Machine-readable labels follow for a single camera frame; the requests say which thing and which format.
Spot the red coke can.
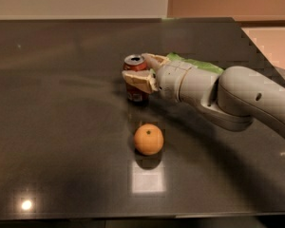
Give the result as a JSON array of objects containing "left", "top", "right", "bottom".
[{"left": 122, "top": 54, "right": 149, "bottom": 103}]

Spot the orange fruit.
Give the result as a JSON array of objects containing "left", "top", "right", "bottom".
[{"left": 134, "top": 123, "right": 164, "bottom": 156}]

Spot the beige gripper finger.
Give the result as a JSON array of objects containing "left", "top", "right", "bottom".
[
  {"left": 142, "top": 53, "right": 169, "bottom": 70},
  {"left": 122, "top": 69, "right": 159, "bottom": 94}
]

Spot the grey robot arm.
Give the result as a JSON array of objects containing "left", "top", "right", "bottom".
[{"left": 123, "top": 53, "right": 285, "bottom": 139}]

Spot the green chip bag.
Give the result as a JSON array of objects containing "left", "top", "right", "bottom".
[{"left": 167, "top": 52, "right": 223, "bottom": 74}]

